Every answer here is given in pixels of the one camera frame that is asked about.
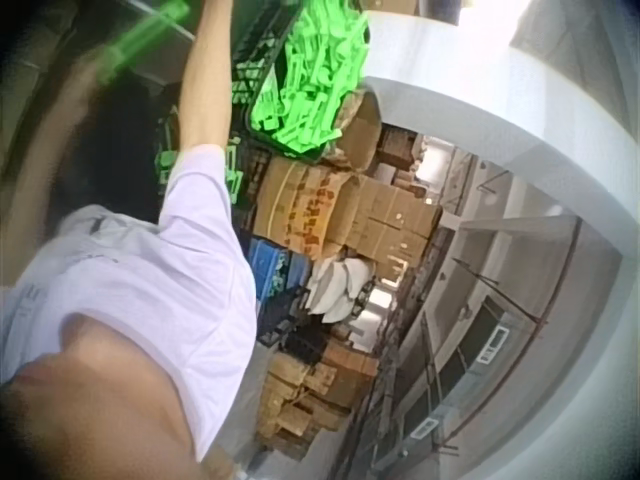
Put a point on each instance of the person's left hand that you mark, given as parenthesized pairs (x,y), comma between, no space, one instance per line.
(87,80)

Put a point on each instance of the green plastic strip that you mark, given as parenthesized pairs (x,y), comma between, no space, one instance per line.
(142,32)

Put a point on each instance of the large black plastic crate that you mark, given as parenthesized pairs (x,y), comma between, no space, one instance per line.
(250,60)

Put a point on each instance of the heap of green plastic parts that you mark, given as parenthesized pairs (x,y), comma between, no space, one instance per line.
(310,85)

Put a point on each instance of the blue plastic crate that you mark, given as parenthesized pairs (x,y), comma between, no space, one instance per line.
(265,265)

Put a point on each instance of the stack of brown cardboard boxes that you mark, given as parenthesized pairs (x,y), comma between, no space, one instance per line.
(370,215)

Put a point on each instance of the stack of black crates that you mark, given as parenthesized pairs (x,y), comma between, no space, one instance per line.
(287,325)

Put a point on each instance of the pile of white bags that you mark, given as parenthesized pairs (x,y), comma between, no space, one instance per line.
(335,290)

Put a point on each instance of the heap of flattened cardboard boxes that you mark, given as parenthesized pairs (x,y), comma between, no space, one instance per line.
(310,395)

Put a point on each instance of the grey metal rack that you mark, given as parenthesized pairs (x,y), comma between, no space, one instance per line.
(400,360)

